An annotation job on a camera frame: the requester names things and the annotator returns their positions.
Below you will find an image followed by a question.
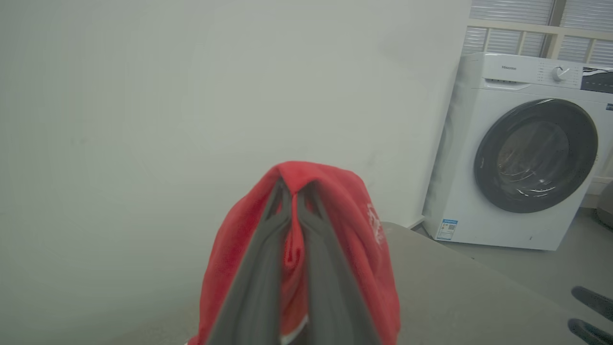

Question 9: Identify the window with white blinds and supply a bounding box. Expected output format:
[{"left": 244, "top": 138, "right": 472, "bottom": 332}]
[{"left": 462, "top": 0, "right": 613, "bottom": 68}]

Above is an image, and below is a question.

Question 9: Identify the blue energy label sticker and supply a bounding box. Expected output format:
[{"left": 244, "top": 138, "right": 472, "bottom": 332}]
[{"left": 436, "top": 219, "right": 458, "bottom": 241}]

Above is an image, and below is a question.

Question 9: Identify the grey fabric surface cover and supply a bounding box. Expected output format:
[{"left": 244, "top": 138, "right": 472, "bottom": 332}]
[{"left": 381, "top": 220, "right": 613, "bottom": 345}]

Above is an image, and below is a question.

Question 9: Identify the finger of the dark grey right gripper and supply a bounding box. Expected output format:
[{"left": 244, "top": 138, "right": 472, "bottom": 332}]
[
  {"left": 568, "top": 318, "right": 613, "bottom": 345},
  {"left": 571, "top": 286, "right": 613, "bottom": 322}
]

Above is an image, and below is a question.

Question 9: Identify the round dark washing machine door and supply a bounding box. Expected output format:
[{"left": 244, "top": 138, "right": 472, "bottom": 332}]
[{"left": 474, "top": 98, "right": 599, "bottom": 214}]

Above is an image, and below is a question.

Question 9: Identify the red and white jersey garment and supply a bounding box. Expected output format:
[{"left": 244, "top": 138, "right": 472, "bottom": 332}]
[{"left": 188, "top": 161, "right": 401, "bottom": 345}]

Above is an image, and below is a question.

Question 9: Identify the white front-load washing machine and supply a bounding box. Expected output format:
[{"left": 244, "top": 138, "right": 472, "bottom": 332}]
[{"left": 422, "top": 52, "right": 613, "bottom": 251}]

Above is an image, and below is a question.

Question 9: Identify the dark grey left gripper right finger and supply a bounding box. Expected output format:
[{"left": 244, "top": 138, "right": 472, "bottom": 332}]
[{"left": 297, "top": 182, "right": 382, "bottom": 345}]

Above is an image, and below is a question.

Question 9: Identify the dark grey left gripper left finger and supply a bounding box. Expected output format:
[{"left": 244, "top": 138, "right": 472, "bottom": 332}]
[{"left": 207, "top": 178, "right": 292, "bottom": 345}]

